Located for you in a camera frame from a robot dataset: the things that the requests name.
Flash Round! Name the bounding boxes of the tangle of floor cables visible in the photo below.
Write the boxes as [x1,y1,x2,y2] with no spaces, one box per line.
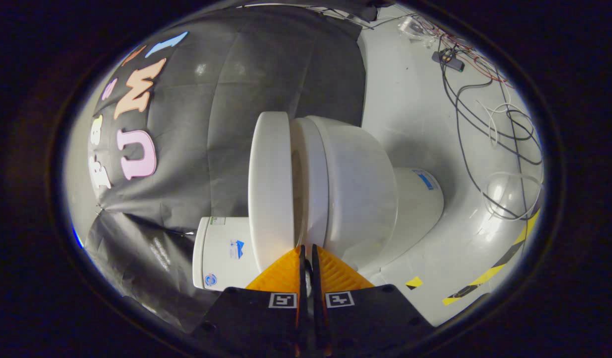
[400,15,545,222]

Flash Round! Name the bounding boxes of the white toilet with tank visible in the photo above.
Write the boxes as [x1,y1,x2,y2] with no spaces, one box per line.
[192,115,444,291]

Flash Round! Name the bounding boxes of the black backdrop cloth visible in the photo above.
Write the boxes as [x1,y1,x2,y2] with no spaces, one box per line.
[85,5,381,334]

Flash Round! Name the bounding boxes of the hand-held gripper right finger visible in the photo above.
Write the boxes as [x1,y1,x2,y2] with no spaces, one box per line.
[311,244,433,358]

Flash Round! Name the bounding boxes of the yellow black floor tape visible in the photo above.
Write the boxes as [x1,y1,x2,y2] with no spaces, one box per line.
[405,206,541,306]

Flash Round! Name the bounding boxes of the clear plastic packet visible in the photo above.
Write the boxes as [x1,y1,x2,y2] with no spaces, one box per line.
[399,17,432,49]

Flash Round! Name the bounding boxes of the white toilet lid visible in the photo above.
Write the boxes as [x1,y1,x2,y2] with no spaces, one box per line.
[248,111,295,273]

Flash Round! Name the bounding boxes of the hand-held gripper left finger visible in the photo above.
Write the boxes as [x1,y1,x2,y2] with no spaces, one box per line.
[191,244,309,358]

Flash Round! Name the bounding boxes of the small black device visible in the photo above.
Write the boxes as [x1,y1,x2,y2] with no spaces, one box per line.
[432,49,465,73]

